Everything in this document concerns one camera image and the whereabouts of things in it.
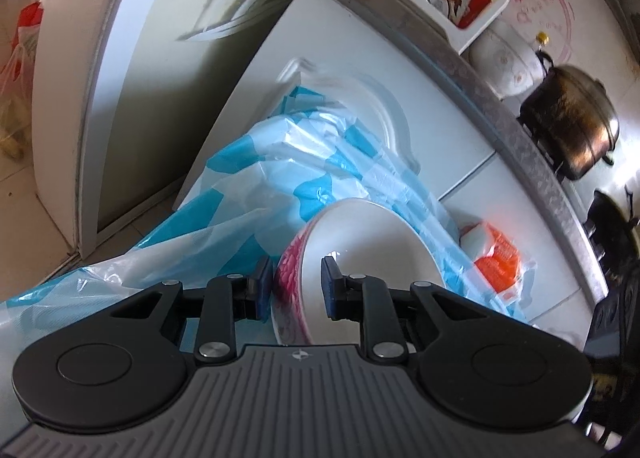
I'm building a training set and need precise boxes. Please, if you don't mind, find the pink floral bowl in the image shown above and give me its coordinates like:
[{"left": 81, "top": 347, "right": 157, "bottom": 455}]
[{"left": 271, "top": 198, "right": 444, "bottom": 345}]

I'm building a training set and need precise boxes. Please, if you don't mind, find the white kitchen cabinet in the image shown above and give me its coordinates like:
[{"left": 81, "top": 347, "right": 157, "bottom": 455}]
[{"left": 179, "top": 0, "right": 603, "bottom": 346}]

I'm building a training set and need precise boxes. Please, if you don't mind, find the orange white plastic package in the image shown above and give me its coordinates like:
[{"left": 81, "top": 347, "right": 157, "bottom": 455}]
[{"left": 460, "top": 221, "right": 537, "bottom": 306}]

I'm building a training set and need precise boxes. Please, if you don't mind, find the black wok pan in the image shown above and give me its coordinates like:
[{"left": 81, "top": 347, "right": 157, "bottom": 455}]
[{"left": 582, "top": 187, "right": 639, "bottom": 289}]

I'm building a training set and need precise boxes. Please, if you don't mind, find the blue white checked tablecloth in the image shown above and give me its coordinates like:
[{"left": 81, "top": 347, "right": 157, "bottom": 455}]
[{"left": 0, "top": 84, "right": 532, "bottom": 439}]

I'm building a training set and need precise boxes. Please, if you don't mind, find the brown metal stock pot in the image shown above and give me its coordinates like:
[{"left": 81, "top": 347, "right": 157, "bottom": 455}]
[{"left": 518, "top": 51, "right": 620, "bottom": 181}]

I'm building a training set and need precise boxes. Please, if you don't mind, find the white bowl on counter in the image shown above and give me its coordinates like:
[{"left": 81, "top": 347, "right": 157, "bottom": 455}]
[{"left": 469, "top": 30, "right": 544, "bottom": 100}]

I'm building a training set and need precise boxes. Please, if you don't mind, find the white refrigerator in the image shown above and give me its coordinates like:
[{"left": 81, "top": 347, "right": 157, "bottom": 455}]
[{"left": 32, "top": 0, "right": 292, "bottom": 255}]

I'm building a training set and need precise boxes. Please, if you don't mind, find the plastic bag on floor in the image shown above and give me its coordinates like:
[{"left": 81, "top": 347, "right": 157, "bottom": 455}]
[{"left": 1, "top": 2, "right": 43, "bottom": 161}]

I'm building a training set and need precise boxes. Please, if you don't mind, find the dark soy sauce bottle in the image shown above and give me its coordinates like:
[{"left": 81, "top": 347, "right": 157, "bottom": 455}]
[{"left": 533, "top": 31, "right": 550, "bottom": 52}]

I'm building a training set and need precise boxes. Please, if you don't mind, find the grey speckled countertop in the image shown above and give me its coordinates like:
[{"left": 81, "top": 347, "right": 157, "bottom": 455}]
[{"left": 337, "top": 0, "right": 608, "bottom": 305}]

